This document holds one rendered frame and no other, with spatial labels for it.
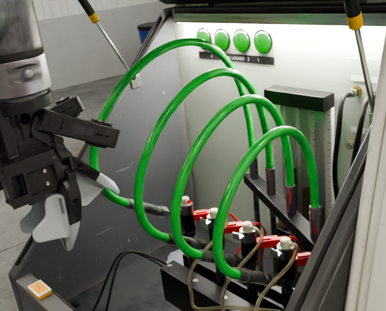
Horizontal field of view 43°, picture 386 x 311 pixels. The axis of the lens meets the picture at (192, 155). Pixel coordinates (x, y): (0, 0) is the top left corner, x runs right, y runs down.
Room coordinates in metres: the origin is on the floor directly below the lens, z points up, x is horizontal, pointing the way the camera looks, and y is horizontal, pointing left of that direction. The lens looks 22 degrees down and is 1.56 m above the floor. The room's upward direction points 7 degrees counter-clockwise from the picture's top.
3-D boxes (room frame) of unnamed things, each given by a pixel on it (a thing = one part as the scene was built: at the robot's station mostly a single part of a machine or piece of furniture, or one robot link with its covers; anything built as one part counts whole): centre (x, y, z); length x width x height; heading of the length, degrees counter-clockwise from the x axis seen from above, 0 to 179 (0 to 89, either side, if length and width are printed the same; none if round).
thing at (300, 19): (1.01, -0.18, 1.43); 0.54 x 0.03 x 0.02; 40
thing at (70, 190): (0.54, 0.16, 1.31); 0.05 x 0.02 x 0.09; 40
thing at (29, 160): (0.54, 0.19, 1.38); 0.09 x 0.08 x 0.12; 130
